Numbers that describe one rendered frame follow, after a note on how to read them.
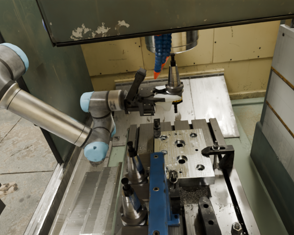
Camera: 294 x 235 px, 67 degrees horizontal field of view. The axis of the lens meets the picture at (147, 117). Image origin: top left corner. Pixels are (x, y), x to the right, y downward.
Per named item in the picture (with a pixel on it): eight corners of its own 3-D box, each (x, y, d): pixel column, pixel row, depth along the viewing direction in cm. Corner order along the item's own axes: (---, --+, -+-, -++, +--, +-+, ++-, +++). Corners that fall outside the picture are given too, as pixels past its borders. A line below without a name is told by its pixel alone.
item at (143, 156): (125, 169, 62) (125, 167, 62) (127, 155, 67) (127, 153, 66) (150, 167, 62) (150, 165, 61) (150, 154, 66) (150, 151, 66)
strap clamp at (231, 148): (201, 170, 97) (202, 145, 89) (200, 164, 100) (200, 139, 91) (232, 168, 96) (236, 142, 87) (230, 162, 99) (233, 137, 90)
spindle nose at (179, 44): (208, 47, 61) (209, -1, 55) (152, 59, 60) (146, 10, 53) (187, 34, 74) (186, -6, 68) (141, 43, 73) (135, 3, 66)
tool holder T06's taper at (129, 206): (144, 216, 48) (140, 197, 44) (124, 222, 48) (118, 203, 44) (141, 199, 52) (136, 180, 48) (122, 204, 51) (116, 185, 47)
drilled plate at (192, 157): (155, 187, 88) (154, 179, 85) (155, 139, 112) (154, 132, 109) (214, 184, 86) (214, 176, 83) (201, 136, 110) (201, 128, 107)
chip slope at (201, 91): (108, 164, 146) (98, 134, 131) (121, 109, 201) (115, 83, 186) (248, 155, 138) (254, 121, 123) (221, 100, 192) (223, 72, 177)
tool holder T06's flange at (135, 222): (150, 225, 49) (149, 219, 47) (123, 233, 48) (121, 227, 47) (145, 201, 54) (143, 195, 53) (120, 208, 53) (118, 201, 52)
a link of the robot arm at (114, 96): (111, 86, 82) (105, 98, 76) (123, 86, 82) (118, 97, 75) (115, 103, 87) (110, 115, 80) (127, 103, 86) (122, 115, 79)
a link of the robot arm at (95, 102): (90, 107, 89) (84, 88, 84) (116, 105, 87) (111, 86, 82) (83, 118, 83) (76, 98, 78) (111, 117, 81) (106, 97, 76)
